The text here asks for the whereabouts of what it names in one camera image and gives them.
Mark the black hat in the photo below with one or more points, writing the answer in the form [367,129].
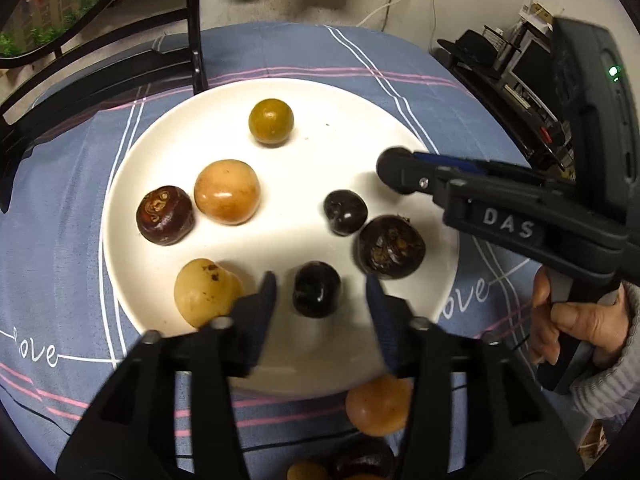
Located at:
[472,42]

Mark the cardboard box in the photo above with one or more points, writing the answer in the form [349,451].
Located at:
[539,12]

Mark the green tangerine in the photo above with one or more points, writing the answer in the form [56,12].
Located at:
[270,121]

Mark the white round plate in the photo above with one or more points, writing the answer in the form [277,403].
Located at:
[300,170]

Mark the black chair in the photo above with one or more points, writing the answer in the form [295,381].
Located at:
[196,35]

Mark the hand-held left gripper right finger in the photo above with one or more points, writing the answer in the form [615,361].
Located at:
[380,310]

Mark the person's right hand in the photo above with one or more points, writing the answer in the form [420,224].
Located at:
[585,322]

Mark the dark brown water chestnut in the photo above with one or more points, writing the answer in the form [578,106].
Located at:
[362,460]
[391,246]
[165,215]

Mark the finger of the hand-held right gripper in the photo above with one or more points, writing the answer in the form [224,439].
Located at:
[400,170]
[465,165]

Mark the black computer monitor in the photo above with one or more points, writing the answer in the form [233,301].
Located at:
[532,62]

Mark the cluttered black shelf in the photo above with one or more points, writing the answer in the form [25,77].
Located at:
[505,105]

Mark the yellow-orange tangerine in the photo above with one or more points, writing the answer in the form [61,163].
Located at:
[306,472]

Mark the spotted pale tan round fruit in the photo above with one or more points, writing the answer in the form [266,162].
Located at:
[200,295]

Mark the blue striped tablecloth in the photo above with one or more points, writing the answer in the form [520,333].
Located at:
[75,260]

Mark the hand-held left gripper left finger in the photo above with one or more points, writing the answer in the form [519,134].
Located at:
[262,305]

